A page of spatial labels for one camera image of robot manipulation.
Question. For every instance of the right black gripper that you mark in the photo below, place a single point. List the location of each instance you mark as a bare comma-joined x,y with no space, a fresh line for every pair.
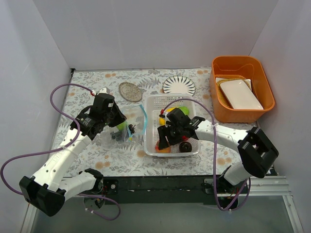
168,133

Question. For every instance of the white rectangular plate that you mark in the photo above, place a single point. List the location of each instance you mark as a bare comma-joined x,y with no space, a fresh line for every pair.
239,95

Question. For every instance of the large green custard apple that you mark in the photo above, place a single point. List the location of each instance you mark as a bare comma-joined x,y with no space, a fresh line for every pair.
184,109

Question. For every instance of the clear zip top bag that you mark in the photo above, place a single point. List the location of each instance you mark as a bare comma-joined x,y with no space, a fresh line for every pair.
135,115

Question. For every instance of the peach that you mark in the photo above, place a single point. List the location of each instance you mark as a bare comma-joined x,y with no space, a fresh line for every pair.
165,150

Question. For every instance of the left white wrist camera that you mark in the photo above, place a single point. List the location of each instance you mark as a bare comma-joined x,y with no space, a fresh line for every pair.
104,90

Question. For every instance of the floral tablecloth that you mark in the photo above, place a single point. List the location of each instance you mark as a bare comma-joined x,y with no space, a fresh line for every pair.
130,159

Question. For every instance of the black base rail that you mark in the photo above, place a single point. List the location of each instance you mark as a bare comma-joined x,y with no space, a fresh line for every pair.
160,189

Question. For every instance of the orange plastic bin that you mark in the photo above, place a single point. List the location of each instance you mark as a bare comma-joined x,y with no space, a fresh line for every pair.
239,67

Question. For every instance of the black grape bunch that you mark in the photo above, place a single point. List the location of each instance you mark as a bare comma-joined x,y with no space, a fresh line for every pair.
123,136

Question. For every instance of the yellow banana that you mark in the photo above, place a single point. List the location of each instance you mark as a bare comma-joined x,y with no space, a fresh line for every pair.
161,121

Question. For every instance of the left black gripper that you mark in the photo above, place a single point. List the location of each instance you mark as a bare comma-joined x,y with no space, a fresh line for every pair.
117,120

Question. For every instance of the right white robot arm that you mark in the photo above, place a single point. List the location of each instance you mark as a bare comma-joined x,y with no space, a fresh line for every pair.
256,151

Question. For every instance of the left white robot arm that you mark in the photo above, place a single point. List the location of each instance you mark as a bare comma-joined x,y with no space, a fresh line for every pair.
46,189

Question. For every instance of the speckled grey oval dish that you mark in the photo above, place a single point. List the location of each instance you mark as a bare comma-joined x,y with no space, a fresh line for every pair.
130,92

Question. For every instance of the dark purple mangosteen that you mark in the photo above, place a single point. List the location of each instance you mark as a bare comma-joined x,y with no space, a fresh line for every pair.
185,147

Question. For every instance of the blue striped round plate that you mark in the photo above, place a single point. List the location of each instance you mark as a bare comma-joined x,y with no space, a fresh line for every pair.
179,84

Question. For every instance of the small green fruit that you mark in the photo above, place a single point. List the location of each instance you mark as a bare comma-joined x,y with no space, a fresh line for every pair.
122,126

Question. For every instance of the white plastic basket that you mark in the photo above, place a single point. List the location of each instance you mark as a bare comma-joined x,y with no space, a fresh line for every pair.
153,105

